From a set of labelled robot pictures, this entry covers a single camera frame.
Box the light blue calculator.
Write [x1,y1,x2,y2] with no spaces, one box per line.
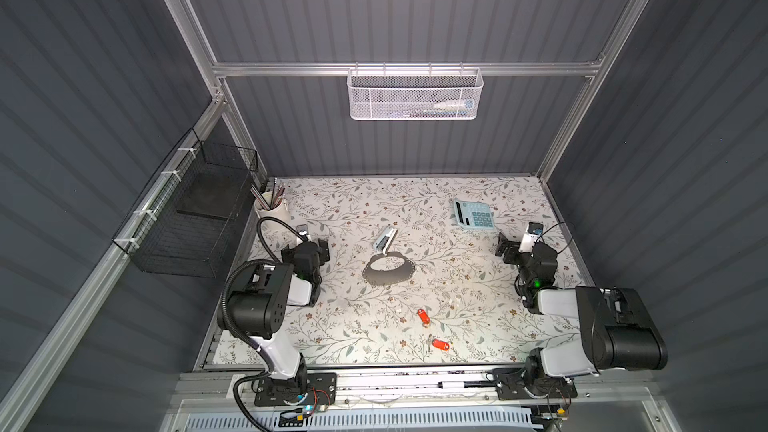
[450,199,496,231]

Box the white perforated cable tray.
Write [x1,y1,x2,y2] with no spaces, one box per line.
[182,407,544,432]

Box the white tube in basket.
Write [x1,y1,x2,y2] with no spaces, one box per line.
[414,99,476,116]

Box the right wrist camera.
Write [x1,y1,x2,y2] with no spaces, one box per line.
[518,222,544,253]

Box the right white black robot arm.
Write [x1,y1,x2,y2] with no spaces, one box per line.
[494,232,669,399]

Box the black wire mesh basket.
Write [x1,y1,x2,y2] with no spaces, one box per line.
[113,131,260,279]

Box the white wire mesh basket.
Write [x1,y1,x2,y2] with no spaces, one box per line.
[346,67,484,121]

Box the white pencil cup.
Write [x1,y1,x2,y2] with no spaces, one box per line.
[250,185,291,224]

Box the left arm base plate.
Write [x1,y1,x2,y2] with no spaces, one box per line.
[254,373,338,407]

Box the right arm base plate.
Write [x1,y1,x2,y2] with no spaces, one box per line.
[489,367,578,401]

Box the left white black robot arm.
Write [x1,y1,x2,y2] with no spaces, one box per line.
[216,239,330,381]

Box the red key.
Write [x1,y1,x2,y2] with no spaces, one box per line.
[431,338,450,351]
[417,309,431,326]

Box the aluminium front rail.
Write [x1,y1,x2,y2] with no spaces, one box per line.
[171,364,658,407]

